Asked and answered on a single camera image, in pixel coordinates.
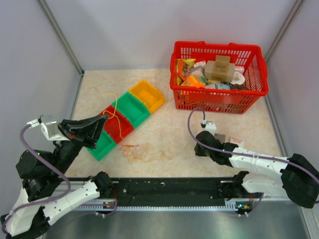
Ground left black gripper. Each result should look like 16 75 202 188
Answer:
51 113 111 176

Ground yellow orange wires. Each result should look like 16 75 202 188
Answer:
119 142 173 163

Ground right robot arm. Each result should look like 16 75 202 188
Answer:
194 130 319 209

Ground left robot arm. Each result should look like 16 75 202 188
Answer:
0 115 114 239

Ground lower green plastic bin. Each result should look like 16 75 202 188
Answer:
87 130 116 161

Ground green plastic bin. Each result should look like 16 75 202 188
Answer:
111 92 150 128
87 130 116 161

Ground red plastic bin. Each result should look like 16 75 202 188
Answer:
99 105 134 144

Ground upper green plastic bin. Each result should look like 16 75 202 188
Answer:
111 92 150 128

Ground yellow plastic bin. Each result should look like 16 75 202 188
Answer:
129 80 165 114

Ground orange snack box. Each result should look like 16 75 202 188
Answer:
181 75 206 88

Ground brown cardboard box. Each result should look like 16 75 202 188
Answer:
205 55 235 82

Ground red plastic shopping basket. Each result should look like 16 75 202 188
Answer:
170 41 269 114

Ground white tape roll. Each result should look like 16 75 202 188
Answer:
230 71 245 85

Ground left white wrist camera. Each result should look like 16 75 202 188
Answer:
27 115 69 141

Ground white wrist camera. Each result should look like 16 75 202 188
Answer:
201 120 217 136
27 115 69 141

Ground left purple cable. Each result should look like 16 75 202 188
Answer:
1 123 118 232

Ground purple cable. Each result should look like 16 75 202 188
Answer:
187 107 319 202
1 123 118 232

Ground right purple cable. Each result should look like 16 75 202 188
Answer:
187 107 319 202

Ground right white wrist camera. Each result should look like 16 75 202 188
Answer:
201 120 217 136

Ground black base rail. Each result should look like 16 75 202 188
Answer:
67 177 252 207

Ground grey slotted cable duct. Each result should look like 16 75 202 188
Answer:
75 200 252 212

